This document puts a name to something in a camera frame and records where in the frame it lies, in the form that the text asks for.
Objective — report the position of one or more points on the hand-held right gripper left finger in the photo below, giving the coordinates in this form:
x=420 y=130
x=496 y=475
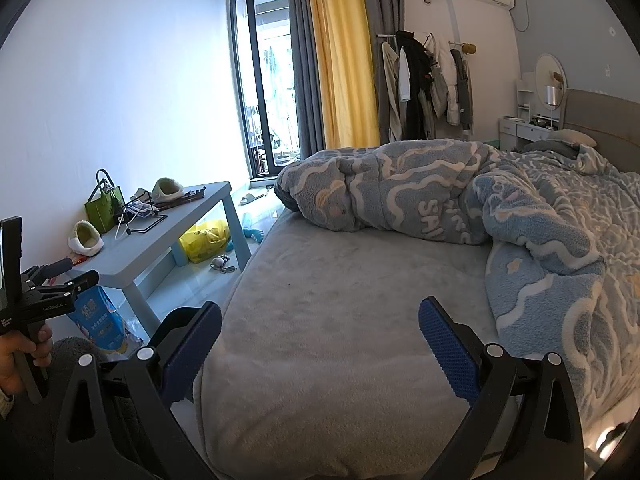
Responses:
x=195 y=355

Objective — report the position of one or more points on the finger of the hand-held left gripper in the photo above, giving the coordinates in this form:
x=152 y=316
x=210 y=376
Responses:
x=75 y=286
x=50 y=271

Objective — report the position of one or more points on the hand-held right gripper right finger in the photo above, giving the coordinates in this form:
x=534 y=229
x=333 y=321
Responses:
x=447 y=355

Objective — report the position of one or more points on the person's left hand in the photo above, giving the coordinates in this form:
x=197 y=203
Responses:
x=10 y=365

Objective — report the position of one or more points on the red packet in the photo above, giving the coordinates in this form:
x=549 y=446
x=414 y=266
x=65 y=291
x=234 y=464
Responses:
x=78 y=258

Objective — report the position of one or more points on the blue printed bag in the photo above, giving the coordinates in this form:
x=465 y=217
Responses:
x=100 y=320

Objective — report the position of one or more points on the cream fleece slipper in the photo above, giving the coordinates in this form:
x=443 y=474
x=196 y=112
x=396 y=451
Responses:
x=167 y=191
x=87 y=237

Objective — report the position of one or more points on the white plastic hanger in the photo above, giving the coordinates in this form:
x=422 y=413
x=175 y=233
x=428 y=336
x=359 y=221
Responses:
x=120 y=227

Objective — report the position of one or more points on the green tote bag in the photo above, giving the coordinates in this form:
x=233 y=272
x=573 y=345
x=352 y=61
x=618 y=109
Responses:
x=102 y=210

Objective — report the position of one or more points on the light blue table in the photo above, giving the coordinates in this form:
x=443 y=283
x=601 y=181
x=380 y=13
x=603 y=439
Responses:
x=165 y=240

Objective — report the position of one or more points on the clear plastic packet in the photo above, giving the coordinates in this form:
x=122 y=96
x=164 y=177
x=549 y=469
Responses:
x=142 y=208

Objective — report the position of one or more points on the yellow and teal toy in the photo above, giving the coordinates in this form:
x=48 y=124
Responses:
x=205 y=242

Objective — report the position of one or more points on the bed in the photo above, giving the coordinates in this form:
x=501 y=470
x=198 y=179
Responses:
x=325 y=335

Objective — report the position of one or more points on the blue plush toy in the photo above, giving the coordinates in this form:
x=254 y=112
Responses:
x=254 y=235

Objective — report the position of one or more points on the dark wooden sticks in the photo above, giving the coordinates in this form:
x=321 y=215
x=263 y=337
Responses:
x=187 y=196

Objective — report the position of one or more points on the pale floor slipper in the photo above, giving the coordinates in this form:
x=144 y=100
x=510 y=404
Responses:
x=250 y=198

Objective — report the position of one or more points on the blue patterned fleece blanket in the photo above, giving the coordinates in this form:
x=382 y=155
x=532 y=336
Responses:
x=400 y=185

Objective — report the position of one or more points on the white dressing table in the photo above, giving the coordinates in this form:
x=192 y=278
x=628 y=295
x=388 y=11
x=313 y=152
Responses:
x=515 y=132

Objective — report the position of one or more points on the grey pillow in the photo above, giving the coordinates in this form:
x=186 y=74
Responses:
x=572 y=137

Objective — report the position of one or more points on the black coat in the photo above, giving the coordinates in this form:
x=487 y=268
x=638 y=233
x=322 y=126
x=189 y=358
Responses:
x=417 y=100

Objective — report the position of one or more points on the white jacket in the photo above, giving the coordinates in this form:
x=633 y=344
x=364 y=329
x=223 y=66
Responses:
x=450 y=95

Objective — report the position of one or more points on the grey garment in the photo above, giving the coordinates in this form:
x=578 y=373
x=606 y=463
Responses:
x=464 y=95

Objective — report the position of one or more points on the beige coat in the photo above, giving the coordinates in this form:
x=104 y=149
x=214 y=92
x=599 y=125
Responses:
x=389 y=95

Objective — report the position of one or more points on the glass balcony door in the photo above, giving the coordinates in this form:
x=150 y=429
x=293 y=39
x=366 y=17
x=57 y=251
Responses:
x=260 y=85

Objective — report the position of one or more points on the white shirt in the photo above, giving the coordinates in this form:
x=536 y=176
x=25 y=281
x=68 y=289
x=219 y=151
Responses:
x=404 y=75

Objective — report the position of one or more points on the round mirror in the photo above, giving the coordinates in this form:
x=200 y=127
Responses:
x=545 y=67

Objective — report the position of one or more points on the grey curtain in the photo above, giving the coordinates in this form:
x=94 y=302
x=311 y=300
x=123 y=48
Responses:
x=387 y=0
x=300 y=60

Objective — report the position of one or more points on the yellow curtain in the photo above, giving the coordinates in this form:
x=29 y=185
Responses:
x=342 y=60

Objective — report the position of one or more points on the clothes rack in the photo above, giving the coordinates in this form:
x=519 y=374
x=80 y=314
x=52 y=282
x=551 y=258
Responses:
x=385 y=36

